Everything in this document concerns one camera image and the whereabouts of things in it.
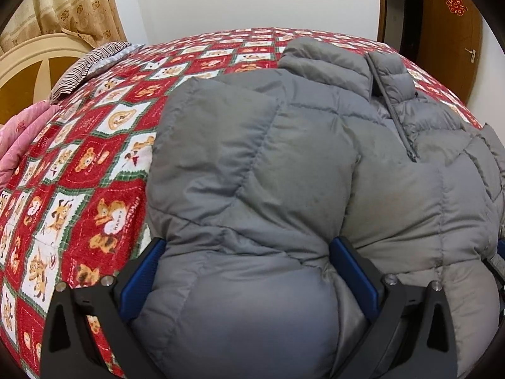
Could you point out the cream wooden headboard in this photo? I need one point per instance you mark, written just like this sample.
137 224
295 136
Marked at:
33 67

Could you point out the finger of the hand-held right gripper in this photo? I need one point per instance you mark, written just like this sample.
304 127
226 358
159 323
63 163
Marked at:
498 266

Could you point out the grey puffer jacket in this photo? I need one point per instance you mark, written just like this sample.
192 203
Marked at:
276 189

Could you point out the beige patterned curtain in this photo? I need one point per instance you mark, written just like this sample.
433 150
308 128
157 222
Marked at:
67 6

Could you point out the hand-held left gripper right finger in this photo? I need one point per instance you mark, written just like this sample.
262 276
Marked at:
357 272

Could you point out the striped pillow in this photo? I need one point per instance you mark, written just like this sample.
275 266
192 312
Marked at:
88 67

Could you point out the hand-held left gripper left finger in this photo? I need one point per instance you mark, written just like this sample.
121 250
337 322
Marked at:
136 284

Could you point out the pink quilt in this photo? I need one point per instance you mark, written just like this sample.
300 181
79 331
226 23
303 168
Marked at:
17 138

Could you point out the red paper door decoration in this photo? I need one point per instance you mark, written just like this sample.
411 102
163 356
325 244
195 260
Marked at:
455 2

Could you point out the red printed bed sheet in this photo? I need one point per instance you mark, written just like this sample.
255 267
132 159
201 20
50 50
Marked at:
98 173

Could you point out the brown wooden door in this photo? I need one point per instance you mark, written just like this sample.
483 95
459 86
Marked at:
446 23

